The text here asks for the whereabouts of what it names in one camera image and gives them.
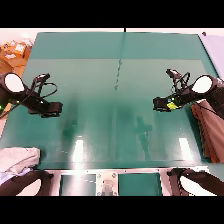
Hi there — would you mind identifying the grey garment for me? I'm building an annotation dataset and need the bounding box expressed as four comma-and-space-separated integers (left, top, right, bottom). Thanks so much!
0, 146, 42, 175

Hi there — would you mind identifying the orange-brown garment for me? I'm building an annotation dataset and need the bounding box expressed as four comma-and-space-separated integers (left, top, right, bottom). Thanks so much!
199, 128, 218, 165

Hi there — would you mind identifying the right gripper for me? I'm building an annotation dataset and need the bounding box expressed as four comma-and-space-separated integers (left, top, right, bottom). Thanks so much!
152, 94, 184, 113

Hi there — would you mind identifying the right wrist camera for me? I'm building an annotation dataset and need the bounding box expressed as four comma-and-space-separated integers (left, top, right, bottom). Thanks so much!
165, 68, 192, 96

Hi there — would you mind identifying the brown T-shirt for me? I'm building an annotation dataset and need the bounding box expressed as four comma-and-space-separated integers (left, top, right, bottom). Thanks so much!
190, 99, 224, 158

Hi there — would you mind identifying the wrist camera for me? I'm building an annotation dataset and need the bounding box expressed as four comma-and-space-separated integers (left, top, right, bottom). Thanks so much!
31, 72, 59, 102
165, 68, 192, 96

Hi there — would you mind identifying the silver frame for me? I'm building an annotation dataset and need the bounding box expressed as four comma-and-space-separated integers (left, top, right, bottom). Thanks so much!
44, 165, 210, 197

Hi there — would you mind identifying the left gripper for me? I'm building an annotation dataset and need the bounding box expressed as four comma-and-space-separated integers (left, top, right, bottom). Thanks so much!
28, 100, 64, 119

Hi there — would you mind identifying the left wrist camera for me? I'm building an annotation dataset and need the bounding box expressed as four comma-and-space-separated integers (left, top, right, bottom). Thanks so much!
31, 72, 59, 102

